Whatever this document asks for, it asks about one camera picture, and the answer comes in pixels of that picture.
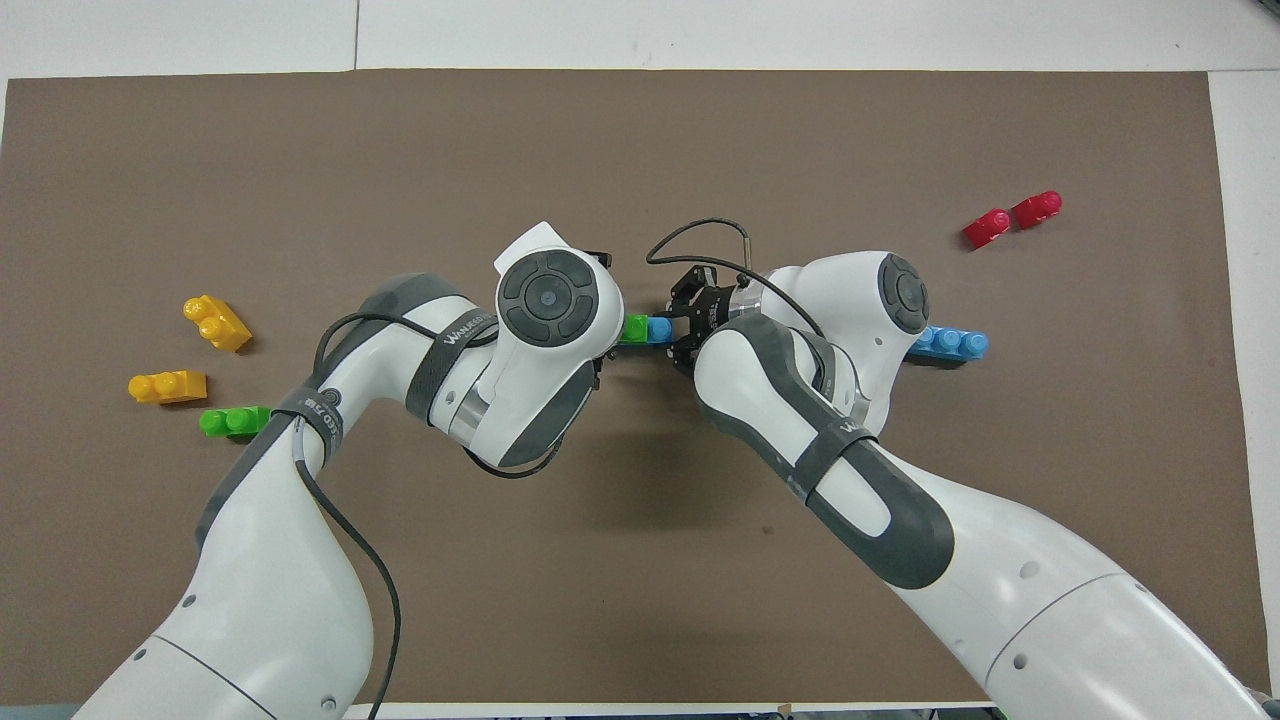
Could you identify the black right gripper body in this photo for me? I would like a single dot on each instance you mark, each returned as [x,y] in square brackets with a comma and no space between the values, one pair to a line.
[718,308]

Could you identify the blue three-stud toy brick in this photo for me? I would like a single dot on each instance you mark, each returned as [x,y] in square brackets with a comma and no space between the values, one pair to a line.
[955,345]
[660,330]

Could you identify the green two-stud toy brick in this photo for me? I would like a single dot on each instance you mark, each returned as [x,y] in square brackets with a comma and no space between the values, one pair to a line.
[232,422]
[632,329]

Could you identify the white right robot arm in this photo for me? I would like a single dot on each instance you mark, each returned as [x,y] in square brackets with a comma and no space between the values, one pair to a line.
[1050,620]

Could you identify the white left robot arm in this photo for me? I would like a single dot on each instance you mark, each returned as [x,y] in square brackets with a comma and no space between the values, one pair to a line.
[270,600]

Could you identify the brown table mat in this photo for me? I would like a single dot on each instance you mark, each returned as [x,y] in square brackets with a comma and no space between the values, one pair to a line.
[640,150]

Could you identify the red one-stud toy brick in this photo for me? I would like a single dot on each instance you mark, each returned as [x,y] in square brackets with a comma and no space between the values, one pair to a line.
[1037,210]
[988,230]

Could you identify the yellow two-stud toy brick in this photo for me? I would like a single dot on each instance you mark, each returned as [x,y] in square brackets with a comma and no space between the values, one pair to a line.
[220,325]
[167,387]

